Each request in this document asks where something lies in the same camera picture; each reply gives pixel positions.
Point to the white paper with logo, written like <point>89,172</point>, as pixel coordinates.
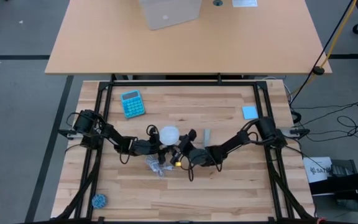
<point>317,169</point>

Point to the blue sticky note pad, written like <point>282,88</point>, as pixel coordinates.
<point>250,112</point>

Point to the white lightbulb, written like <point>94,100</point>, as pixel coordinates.
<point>169,135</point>

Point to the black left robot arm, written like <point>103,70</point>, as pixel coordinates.
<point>117,137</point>

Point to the grey stapler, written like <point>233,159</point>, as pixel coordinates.
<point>207,137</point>

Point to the teal calculator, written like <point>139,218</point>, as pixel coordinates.
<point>133,104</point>

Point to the white card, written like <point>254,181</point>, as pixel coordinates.
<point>245,2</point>

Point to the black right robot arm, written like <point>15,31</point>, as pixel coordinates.
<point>238,140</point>

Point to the blue spiky ball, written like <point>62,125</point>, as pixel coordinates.
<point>99,201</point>

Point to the black aluminium table frame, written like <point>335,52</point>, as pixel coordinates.
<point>182,83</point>

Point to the grey metal box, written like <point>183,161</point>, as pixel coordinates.
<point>343,168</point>

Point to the black metal beam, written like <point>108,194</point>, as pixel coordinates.
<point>343,185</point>

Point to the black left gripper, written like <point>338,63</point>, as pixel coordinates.
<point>143,147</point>

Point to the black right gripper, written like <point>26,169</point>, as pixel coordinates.
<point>197,157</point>

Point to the tan wooden desk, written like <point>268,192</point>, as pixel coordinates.
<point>182,49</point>

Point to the clear plastic bin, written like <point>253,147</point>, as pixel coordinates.
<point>172,14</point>

